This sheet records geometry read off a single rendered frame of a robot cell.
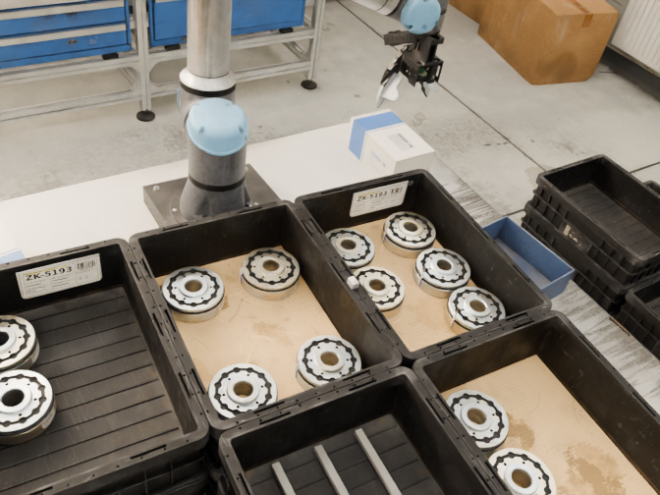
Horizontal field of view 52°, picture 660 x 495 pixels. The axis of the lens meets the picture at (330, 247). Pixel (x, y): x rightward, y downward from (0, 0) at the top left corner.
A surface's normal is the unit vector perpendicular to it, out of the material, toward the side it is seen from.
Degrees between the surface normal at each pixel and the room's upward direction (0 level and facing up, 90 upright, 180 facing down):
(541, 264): 90
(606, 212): 0
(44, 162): 0
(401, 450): 0
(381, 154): 90
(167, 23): 90
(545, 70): 90
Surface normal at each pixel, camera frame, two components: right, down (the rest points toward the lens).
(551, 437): 0.13, -0.72
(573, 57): 0.35, 0.69
